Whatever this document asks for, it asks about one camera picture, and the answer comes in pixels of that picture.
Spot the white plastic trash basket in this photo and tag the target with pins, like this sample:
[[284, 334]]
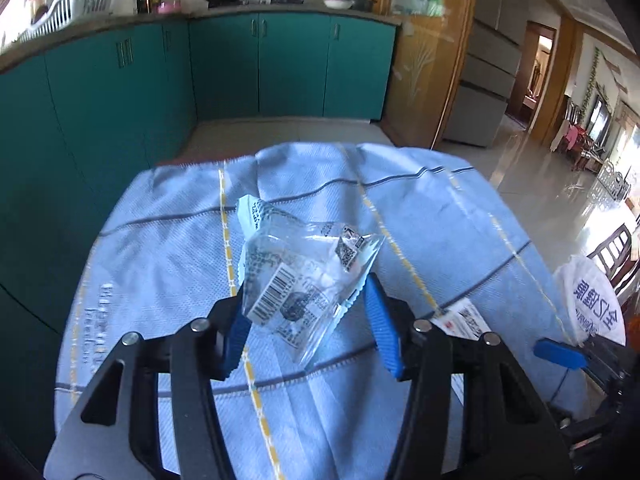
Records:
[[595, 299]]

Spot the teal lower cabinets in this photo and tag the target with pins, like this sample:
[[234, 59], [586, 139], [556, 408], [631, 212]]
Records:
[[150, 110]]

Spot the wooden glass sliding door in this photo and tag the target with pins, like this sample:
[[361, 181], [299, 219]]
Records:
[[429, 54]]

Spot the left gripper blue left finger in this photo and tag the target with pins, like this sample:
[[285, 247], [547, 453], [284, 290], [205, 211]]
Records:
[[234, 327]]

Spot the white printed trash bag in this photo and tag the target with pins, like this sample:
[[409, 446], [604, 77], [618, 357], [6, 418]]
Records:
[[595, 299]]

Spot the blue checked tablecloth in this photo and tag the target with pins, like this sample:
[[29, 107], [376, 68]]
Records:
[[451, 236]]

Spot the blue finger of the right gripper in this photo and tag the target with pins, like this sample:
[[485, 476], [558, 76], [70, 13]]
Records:
[[561, 354]]

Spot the silver refrigerator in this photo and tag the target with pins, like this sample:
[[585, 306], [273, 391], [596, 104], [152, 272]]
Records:
[[491, 62]]

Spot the small white red packet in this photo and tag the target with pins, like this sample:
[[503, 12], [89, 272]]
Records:
[[462, 320]]

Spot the clear plastic wrapper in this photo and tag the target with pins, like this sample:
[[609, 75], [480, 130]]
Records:
[[300, 278]]

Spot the pink bowl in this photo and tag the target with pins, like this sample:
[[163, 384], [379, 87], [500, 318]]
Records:
[[169, 7]]

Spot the white bowl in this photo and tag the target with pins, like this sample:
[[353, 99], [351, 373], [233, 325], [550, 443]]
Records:
[[338, 4]]

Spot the red wooden chair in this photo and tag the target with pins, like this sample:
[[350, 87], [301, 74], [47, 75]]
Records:
[[618, 258]]

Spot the white dish rack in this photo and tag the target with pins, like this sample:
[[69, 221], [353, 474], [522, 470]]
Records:
[[61, 14]]

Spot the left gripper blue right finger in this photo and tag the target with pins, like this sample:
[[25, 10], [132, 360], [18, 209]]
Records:
[[386, 317]]

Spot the black cooking pot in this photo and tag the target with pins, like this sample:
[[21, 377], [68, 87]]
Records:
[[365, 6]]

